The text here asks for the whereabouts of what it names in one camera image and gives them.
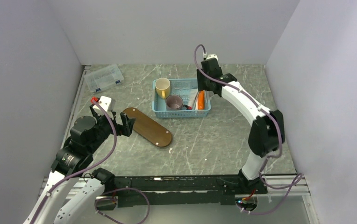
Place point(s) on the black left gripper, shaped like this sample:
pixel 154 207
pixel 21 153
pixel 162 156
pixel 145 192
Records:
pixel 126 129

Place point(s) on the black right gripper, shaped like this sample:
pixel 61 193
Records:
pixel 200 77

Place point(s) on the brown oval wooden tray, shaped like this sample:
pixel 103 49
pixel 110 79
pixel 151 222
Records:
pixel 149 128

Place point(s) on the purple mug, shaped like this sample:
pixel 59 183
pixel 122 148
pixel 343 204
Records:
pixel 175 103

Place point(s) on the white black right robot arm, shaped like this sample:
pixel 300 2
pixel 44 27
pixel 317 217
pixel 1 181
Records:
pixel 267 133

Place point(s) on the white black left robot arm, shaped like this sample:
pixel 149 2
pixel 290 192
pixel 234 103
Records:
pixel 86 136

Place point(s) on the orange toothpaste tube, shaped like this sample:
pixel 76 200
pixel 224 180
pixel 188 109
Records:
pixel 200 100

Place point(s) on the white toothbrush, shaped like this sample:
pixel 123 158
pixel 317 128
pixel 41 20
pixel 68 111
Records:
pixel 206 99

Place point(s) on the yellow mug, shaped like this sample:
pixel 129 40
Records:
pixel 163 87

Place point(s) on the clear plastic compartment box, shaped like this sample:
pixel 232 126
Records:
pixel 104 78

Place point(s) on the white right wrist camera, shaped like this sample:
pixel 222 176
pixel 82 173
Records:
pixel 210 56

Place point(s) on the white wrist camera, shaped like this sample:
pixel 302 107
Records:
pixel 210 56
pixel 106 103

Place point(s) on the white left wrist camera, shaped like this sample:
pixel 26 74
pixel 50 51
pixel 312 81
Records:
pixel 106 103

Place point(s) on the aluminium rail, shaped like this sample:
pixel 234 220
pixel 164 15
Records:
pixel 76 105

